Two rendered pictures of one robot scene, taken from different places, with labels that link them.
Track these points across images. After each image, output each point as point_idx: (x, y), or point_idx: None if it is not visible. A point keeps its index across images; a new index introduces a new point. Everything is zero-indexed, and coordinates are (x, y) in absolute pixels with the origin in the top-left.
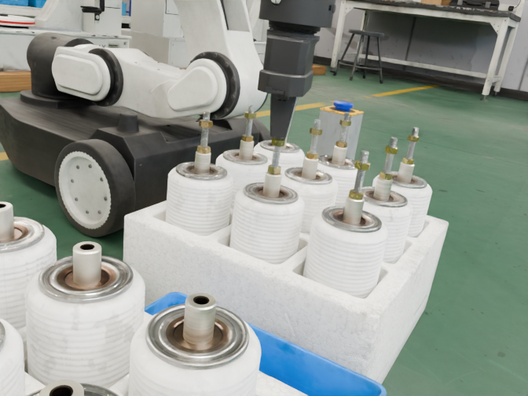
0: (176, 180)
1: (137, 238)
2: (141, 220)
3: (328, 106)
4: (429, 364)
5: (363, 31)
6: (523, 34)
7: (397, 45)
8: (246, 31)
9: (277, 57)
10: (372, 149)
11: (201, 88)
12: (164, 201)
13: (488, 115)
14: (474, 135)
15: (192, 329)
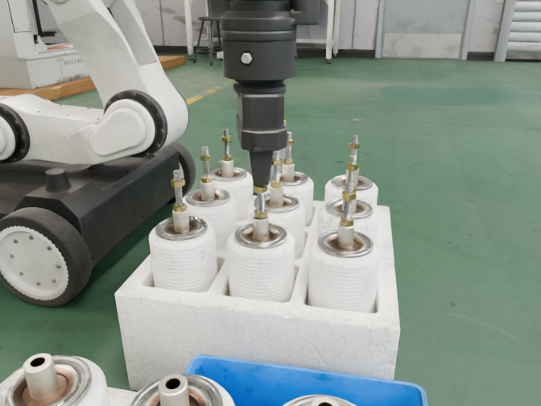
0: (163, 246)
1: (135, 312)
2: (134, 294)
3: (204, 97)
4: (408, 333)
5: (212, 17)
6: (346, 0)
7: None
8: (154, 61)
9: (257, 114)
10: None
11: (128, 130)
12: (142, 263)
13: (339, 78)
14: (338, 100)
15: None
